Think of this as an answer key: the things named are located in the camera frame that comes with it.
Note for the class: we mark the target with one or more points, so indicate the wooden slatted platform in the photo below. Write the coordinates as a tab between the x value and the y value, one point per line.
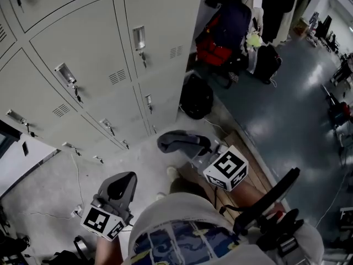
259	172

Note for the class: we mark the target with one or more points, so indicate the black chest harness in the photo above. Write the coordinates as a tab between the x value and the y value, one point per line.
286	222

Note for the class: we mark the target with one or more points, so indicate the green plush toy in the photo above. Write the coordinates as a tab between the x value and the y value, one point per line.
253	40

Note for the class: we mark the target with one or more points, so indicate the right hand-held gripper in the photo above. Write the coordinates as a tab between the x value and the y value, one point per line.
226	170

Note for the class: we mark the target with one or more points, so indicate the grey metal locker bank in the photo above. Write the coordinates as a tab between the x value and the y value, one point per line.
69	37

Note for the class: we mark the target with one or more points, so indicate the person's white shoe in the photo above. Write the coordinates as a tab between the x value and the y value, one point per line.
171	172
160	195

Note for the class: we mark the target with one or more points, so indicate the person's right forearm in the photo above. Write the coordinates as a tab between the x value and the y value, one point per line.
246	196

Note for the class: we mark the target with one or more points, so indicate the grey metal locker door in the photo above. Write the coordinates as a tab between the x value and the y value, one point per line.
165	18

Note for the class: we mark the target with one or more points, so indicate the person's dark trousers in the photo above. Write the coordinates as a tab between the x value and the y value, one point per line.
187	186

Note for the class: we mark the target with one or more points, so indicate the red and black machine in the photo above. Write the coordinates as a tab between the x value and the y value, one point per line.
340	109

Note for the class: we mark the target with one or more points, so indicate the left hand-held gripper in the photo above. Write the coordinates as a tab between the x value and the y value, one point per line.
99	219

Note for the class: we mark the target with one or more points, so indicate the white power strip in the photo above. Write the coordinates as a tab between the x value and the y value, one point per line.
76	211

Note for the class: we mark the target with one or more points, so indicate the black jacket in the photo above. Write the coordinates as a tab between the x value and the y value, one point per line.
278	4

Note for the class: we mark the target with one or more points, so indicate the person's white printed t-shirt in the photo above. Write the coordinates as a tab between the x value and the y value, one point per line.
179	208

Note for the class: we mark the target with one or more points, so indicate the navy backpack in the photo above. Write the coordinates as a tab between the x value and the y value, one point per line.
234	23

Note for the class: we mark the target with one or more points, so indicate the black office chair base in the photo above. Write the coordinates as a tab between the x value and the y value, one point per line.
13	247
3	217

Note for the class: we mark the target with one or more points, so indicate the small black rectangular device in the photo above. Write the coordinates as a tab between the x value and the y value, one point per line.
25	148

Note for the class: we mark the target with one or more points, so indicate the black stand equipment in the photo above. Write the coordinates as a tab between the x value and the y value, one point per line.
326	26

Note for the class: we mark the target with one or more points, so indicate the person's left forearm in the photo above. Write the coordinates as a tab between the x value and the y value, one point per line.
109	251

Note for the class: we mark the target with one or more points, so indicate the beige hanging coat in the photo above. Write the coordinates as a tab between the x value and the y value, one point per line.
289	29

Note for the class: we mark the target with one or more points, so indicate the red and black bag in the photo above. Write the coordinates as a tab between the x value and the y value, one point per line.
212	52

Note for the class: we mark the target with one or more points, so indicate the black chest-mounted device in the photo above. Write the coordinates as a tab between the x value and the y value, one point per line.
275	195

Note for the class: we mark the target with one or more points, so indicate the black backpack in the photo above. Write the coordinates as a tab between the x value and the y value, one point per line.
195	98

